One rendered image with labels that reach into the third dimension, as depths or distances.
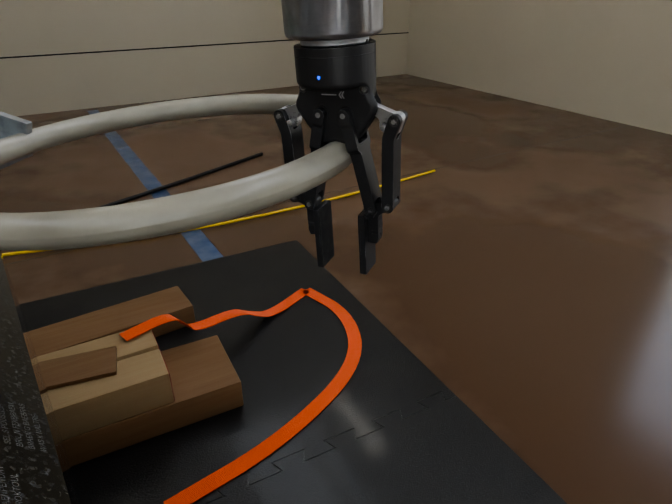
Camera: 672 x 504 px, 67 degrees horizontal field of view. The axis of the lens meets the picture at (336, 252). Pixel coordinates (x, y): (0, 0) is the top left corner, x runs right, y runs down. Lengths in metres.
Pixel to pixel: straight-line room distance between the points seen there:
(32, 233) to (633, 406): 1.62
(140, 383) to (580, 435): 1.17
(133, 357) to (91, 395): 0.15
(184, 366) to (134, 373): 0.19
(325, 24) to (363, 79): 0.06
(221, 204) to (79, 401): 1.04
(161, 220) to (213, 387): 1.10
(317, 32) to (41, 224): 0.26
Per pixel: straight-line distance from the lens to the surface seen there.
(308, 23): 0.46
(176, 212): 0.41
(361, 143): 0.51
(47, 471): 0.68
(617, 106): 5.14
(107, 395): 1.41
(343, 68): 0.47
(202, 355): 1.60
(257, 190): 0.43
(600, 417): 1.70
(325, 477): 1.37
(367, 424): 1.49
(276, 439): 1.45
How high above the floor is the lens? 1.10
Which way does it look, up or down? 28 degrees down
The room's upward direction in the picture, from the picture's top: straight up
